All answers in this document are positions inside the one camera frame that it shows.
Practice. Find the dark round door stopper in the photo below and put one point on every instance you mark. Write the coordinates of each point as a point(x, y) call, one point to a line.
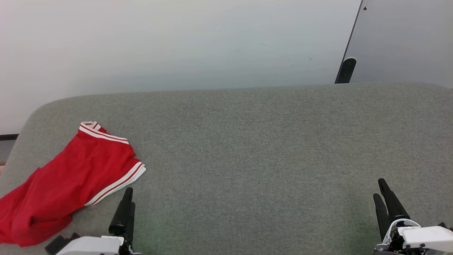
point(347, 71)

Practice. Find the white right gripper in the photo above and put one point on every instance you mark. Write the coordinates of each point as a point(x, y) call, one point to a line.
point(424, 237)

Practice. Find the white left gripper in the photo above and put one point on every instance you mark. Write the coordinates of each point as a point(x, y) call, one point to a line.
point(92, 246)

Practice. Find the grey door frame strip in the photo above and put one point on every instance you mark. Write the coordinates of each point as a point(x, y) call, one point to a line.
point(354, 29)

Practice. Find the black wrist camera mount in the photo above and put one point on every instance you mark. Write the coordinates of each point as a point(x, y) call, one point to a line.
point(58, 244)

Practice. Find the red and white basketball jersey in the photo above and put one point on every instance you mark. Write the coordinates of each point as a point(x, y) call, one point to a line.
point(70, 177)

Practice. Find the dark wall baseboard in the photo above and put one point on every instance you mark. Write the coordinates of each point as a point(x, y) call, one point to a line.
point(9, 136)

